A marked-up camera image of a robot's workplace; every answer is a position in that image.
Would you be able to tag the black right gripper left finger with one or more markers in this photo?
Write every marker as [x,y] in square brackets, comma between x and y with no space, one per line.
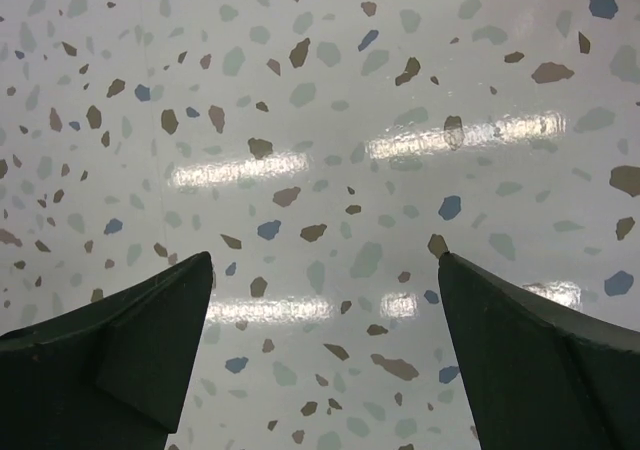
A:
[113,374]

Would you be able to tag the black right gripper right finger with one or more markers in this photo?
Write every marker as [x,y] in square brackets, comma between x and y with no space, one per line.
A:
[537,374]

